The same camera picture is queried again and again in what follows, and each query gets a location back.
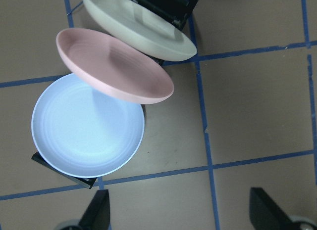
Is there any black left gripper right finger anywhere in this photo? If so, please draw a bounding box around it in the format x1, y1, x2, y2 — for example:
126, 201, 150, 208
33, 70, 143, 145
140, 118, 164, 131
249, 187, 317, 230

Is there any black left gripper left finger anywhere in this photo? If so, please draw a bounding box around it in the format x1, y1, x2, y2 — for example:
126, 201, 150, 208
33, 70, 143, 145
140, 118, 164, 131
54, 189, 110, 230

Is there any light blue plate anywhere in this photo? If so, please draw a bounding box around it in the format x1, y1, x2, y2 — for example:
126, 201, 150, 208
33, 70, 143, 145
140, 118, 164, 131
31, 74, 145, 178

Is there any pink plate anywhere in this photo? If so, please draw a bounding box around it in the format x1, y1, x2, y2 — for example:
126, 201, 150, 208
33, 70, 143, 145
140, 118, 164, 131
56, 28, 174, 104

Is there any beige plate in rack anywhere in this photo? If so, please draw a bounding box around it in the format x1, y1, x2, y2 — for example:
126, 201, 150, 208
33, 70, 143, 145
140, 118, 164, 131
83, 0, 197, 61

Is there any black plate rack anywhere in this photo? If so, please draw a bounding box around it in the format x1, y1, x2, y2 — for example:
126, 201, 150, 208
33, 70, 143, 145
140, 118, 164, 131
31, 0, 198, 189

